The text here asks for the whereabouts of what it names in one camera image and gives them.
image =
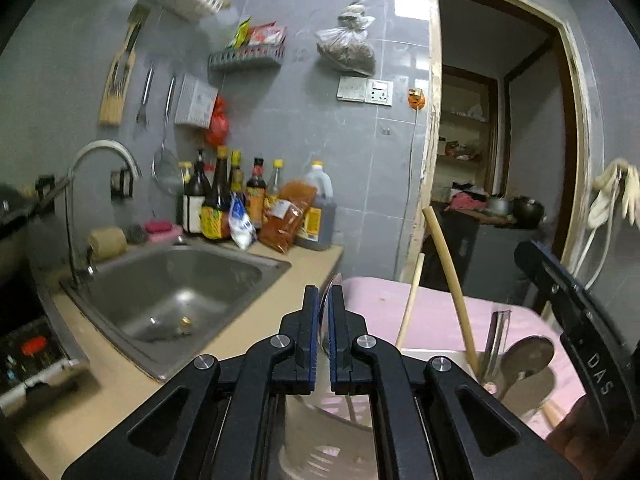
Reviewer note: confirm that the silver pot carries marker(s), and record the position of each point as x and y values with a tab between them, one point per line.
497	205

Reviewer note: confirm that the yellow loofah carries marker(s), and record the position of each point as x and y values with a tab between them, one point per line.
107	242

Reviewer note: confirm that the steel mesh strainer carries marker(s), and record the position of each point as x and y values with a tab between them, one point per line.
166	170

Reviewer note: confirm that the grey wall shelf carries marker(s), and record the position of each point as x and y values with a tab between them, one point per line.
245	57

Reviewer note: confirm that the tall soy sauce bottle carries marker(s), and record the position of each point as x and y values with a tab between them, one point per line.
216	210

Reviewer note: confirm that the grey cabinet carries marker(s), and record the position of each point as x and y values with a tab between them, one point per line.
495	250

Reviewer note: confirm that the steel table knife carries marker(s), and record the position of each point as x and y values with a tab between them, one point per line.
497	345

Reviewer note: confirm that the red plastic bag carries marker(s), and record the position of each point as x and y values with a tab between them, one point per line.
220	125

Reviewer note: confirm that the steel wool scrubber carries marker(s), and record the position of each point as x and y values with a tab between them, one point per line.
136	235

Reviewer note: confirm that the wooden shelf unit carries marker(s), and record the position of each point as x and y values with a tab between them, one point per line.
467	130

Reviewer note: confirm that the white wall switch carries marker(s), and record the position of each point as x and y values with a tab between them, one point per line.
352	89

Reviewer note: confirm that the wooden knife holder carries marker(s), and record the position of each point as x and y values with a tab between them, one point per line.
117	95

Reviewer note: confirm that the steel peeler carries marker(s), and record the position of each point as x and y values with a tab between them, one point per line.
145	95

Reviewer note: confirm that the pink sponge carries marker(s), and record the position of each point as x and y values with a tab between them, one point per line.
162	227

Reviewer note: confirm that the white blue salt bag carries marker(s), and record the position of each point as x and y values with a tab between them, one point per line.
242	225

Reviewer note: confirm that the curved steel faucet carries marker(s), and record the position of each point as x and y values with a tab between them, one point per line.
100	146

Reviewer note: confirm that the black induction cooker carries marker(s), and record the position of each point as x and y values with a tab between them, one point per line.
35	360

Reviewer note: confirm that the clear yellow cap bottle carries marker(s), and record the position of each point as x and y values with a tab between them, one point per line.
273	185

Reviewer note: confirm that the dark pump bottle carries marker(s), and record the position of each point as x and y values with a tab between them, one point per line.
192	205

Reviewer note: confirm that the person's right hand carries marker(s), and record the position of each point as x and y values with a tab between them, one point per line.
585	440

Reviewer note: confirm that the white wall box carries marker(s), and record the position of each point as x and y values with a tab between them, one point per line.
195	100

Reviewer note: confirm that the wooden door frame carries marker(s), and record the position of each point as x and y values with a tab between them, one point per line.
430	135

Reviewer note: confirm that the white plastic utensil basket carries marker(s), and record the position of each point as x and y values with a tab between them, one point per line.
320	435

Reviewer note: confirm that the steel kitchen sink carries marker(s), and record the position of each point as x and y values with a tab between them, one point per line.
175	295

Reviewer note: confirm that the large oil jug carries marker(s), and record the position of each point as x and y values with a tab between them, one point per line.
320	220

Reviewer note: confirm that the pink cloth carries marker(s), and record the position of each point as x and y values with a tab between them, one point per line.
465	201

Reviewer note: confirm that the pink tablecloth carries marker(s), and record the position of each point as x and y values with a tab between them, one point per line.
380	310

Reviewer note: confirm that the hanging clear plastic bag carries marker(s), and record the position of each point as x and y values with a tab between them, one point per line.
347	47

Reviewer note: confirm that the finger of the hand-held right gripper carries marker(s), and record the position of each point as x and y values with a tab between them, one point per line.
542	275

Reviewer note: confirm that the black pot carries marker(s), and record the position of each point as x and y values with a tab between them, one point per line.
527	210

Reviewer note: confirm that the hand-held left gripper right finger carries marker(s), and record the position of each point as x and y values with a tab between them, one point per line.
342	330

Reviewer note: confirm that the chili powder bag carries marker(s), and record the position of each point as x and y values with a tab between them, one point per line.
287	215

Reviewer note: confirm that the small red label bottle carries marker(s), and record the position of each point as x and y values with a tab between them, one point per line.
255	195

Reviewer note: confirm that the cream rubber gloves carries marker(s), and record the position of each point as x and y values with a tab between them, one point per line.
607	190

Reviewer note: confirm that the green yellow seasoning packet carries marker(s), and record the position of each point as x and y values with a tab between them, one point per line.
240	35

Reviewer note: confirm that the orange wall hook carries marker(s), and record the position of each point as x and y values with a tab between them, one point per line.
416	99

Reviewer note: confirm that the white wall socket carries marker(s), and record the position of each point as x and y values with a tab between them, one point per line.
380	92

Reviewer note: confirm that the red seasoning packet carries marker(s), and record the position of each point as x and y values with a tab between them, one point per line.
267	35

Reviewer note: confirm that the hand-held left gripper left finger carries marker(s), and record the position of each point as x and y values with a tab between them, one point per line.
305	330

